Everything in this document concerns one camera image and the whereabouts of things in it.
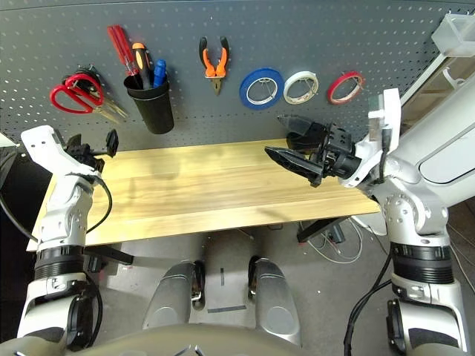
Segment translucent plastic bin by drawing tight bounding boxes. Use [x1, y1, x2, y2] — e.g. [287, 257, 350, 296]
[430, 13, 475, 59]

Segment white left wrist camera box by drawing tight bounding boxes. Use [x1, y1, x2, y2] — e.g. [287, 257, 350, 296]
[20, 125, 102, 176]

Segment black table support bracket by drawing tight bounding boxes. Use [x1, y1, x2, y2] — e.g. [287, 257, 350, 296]
[83, 246, 135, 266]
[296, 217, 348, 244]

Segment white plastic wall hook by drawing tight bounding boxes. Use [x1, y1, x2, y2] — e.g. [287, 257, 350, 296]
[441, 66, 467, 88]

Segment white tape roll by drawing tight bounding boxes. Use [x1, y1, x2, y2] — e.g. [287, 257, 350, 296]
[283, 70, 320, 105]

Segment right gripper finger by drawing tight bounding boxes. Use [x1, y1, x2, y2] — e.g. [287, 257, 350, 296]
[263, 145, 324, 188]
[277, 114, 317, 139]

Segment red handled scissors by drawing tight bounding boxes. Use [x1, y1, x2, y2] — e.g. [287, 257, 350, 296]
[50, 73, 129, 124]

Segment red tape roll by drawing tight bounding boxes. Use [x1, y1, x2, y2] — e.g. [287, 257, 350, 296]
[327, 70, 366, 106]

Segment thin black left wrist cable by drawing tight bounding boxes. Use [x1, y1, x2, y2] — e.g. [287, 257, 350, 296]
[85, 173, 114, 235]

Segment blue tape roll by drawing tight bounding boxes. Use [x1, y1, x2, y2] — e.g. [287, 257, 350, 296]
[239, 67, 286, 111]

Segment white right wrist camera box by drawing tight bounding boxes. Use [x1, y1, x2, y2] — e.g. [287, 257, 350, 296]
[343, 88, 403, 188]

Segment orange black screwdriver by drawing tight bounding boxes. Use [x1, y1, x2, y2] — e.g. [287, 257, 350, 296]
[131, 42, 154, 90]

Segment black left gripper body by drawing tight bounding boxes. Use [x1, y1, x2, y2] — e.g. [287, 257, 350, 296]
[68, 142, 112, 174]

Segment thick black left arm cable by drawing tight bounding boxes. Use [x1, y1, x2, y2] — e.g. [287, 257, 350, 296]
[0, 148, 39, 244]

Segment white pillar with oval groove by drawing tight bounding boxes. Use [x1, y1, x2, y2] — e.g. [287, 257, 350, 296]
[352, 62, 475, 238]

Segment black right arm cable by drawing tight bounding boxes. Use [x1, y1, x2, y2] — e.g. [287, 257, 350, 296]
[343, 251, 394, 356]

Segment black plastic case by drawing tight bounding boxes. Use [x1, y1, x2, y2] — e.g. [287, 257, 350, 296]
[285, 132, 316, 154]

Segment white pegboard frame post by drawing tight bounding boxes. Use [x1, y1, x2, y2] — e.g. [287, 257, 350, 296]
[399, 51, 447, 109]

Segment white floor cable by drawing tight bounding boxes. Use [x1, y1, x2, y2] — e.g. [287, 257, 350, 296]
[307, 221, 365, 266]

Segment silver robot left leg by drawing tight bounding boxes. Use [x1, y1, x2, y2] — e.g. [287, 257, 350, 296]
[142, 259, 207, 332]

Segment red transparent handle screwdriver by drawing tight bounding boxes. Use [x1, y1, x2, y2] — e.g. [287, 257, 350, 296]
[106, 24, 144, 90]

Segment black handled scissors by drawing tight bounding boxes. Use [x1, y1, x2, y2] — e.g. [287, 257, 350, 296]
[62, 65, 130, 125]

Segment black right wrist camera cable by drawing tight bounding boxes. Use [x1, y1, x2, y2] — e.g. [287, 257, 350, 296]
[373, 125, 393, 185]

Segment blue marker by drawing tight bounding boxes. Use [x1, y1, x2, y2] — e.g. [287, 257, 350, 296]
[152, 59, 168, 89]

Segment grey robot torso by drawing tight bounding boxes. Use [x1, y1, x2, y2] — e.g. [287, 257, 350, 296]
[0, 322, 309, 356]

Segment silver robot leg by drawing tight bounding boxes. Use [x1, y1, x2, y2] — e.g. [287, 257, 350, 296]
[247, 255, 303, 346]
[142, 259, 207, 332]

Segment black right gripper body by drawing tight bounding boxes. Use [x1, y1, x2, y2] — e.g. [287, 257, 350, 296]
[307, 121, 363, 183]

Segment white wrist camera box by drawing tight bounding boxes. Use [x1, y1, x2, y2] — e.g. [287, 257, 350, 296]
[343, 88, 403, 188]
[20, 125, 102, 176]

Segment dark grey metal pegboard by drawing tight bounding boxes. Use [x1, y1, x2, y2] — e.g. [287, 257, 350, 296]
[0, 0, 448, 154]

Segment orange black needle-nose pliers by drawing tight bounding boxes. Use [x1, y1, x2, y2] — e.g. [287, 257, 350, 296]
[198, 36, 229, 96]

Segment silver robot right leg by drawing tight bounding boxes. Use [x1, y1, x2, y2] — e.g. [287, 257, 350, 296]
[247, 255, 303, 346]

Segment black plastic cup holder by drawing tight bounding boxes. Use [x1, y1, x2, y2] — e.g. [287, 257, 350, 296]
[123, 73, 175, 135]

